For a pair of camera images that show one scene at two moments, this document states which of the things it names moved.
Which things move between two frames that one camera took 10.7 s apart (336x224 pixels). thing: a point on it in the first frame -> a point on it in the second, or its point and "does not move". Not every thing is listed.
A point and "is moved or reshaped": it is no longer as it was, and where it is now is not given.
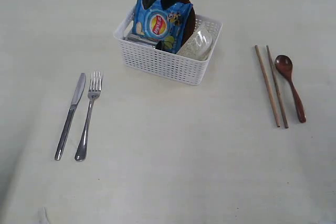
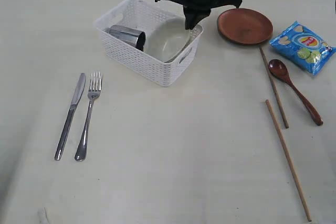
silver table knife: [70, 118] does not move
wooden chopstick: [263, 74] -> [289, 161]
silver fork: [94, 90] does not move
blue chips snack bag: [163, 23] -> [303, 46]
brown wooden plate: [192, 24] is moved or reshaped
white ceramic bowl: [197, 44] -> [167, 40]
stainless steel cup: [141, 39] -> [134, 37]
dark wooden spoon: [284, 65] -> [280, 69]
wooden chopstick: [285, 122] is moved or reshaped
